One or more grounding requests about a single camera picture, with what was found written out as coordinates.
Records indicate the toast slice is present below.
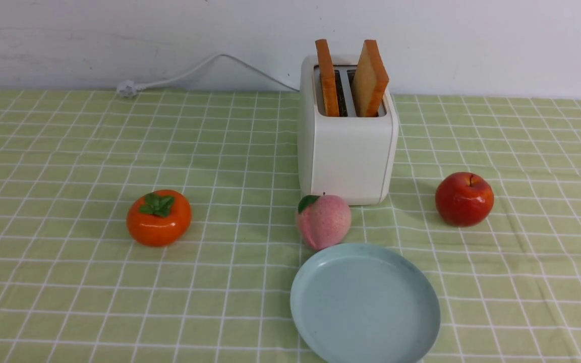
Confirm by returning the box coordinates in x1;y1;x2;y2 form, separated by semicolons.
315;39;340;117
352;39;389;117

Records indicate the white two-slot toaster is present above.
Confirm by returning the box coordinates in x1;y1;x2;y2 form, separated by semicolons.
297;54;399;205

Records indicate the pink peach with leaf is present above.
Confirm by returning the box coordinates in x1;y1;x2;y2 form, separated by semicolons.
296;194;352;251

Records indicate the light blue round plate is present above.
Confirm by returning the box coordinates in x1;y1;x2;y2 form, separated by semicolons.
289;243;442;362

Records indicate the orange persimmon with green leaves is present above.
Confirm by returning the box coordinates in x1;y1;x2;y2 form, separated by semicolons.
126;189;192;247

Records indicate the red apple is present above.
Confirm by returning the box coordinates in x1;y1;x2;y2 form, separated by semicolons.
434;171;494;227

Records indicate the green checkered tablecloth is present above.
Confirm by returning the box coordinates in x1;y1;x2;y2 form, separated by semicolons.
0;90;581;362

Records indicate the white power cord with plug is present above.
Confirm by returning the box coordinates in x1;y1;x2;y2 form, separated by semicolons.
116;53;300;98

